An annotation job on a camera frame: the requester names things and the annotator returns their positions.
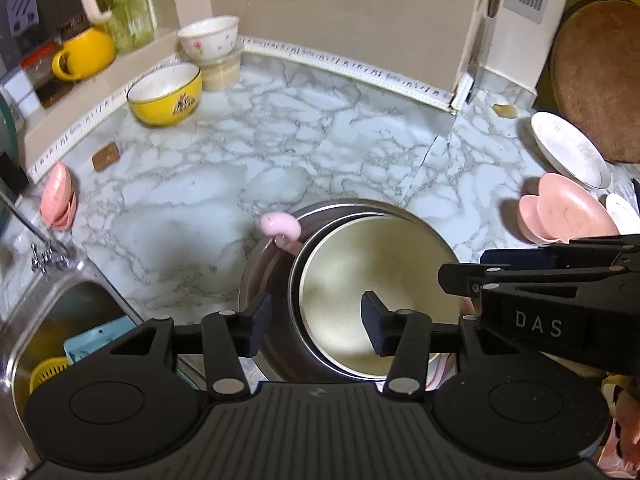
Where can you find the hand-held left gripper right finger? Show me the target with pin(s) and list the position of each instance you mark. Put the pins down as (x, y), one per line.
(380, 325)

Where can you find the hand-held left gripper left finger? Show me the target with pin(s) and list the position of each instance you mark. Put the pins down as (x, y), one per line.
(257, 325)

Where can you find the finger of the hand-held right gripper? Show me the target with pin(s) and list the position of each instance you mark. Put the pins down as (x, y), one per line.
(475, 275)
(520, 258)

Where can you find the small steel bowl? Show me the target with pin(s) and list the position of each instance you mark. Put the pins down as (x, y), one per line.
(296, 300)

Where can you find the large steel bowl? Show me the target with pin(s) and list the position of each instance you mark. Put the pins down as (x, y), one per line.
(272, 270)

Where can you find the pink heart-shaped dish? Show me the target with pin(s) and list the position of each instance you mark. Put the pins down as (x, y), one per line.
(565, 210)

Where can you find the cream bowl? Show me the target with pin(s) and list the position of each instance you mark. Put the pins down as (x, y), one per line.
(350, 255)

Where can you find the large white gold-rimmed plate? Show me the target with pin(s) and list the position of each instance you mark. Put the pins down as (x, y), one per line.
(570, 150)

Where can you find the small white gold-rimmed plate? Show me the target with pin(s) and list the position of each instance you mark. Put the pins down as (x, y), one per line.
(622, 212)

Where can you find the small beige sponge piece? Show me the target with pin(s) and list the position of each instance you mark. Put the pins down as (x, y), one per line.
(505, 110)

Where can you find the blue plastic basket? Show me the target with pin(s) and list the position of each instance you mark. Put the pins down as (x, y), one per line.
(95, 340)

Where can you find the steel sink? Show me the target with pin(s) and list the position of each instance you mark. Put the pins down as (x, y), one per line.
(90, 305)

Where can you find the round wooden cutting board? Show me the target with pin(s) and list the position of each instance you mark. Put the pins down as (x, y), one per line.
(600, 75)

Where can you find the yellow plastic basket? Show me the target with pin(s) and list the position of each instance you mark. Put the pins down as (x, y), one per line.
(45, 370)

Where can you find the steel faucet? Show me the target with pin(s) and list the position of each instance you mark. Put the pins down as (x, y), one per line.
(50, 257)

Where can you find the small brown block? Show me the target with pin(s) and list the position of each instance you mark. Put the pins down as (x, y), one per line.
(106, 156)

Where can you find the pink plastic dish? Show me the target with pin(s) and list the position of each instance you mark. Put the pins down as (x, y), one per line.
(57, 195)

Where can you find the yellow patterned bowl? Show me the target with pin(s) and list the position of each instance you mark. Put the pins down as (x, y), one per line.
(165, 105)

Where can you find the music note edge tape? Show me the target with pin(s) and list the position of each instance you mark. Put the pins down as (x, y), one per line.
(350, 65)

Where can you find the clear plastic container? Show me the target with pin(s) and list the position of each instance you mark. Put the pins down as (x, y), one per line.
(222, 72)

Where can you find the white floral bowl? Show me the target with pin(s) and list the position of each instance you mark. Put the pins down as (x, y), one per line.
(210, 40)

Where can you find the yellow mug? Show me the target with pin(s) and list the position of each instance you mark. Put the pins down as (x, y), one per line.
(85, 52)

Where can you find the green bottle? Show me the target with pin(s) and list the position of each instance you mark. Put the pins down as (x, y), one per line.
(125, 5)

